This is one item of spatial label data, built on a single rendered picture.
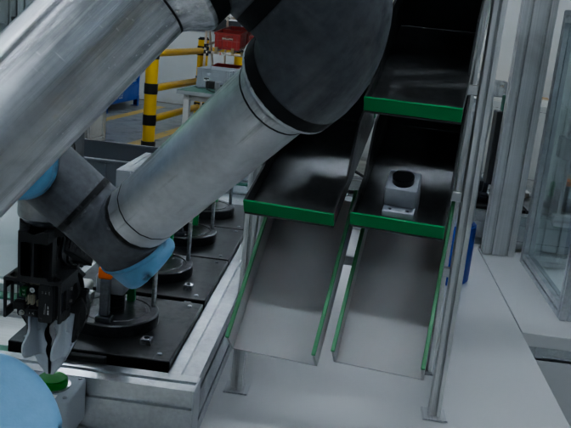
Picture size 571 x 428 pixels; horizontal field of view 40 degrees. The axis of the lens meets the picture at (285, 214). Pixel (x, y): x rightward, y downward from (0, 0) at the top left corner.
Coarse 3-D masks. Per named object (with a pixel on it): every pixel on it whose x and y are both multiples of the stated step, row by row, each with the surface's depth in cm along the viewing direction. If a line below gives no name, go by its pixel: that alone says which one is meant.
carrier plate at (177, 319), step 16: (160, 304) 132; (176, 304) 132; (192, 304) 133; (160, 320) 125; (176, 320) 125; (192, 320) 126; (16, 336) 114; (80, 336) 116; (160, 336) 119; (176, 336) 119; (96, 352) 111; (112, 352) 112; (128, 352) 112; (144, 352) 113; (160, 352) 113; (176, 352) 115; (144, 368) 111; (160, 368) 111
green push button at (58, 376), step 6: (60, 372) 104; (42, 378) 102; (48, 378) 102; (54, 378) 102; (60, 378) 102; (66, 378) 103; (48, 384) 101; (54, 384) 101; (60, 384) 101; (66, 384) 102; (54, 390) 101
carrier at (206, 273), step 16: (192, 224) 148; (176, 256) 152; (192, 256) 159; (96, 272) 144; (160, 272) 141; (176, 272) 142; (192, 272) 148; (208, 272) 150; (224, 272) 155; (144, 288) 138; (160, 288) 139; (176, 288) 140; (208, 288) 142
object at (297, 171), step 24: (360, 96) 125; (360, 120) 115; (288, 144) 123; (312, 144) 123; (336, 144) 123; (360, 144) 118; (264, 168) 115; (288, 168) 118; (312, 168) 118; (336, 168) 118; (264, 192) 113; (288, 192) 113; (312, 192) 113; (336, 192) 113; (264, 216) 109; (288, 216) 108; (312, 216) 107; (336, 216) 108
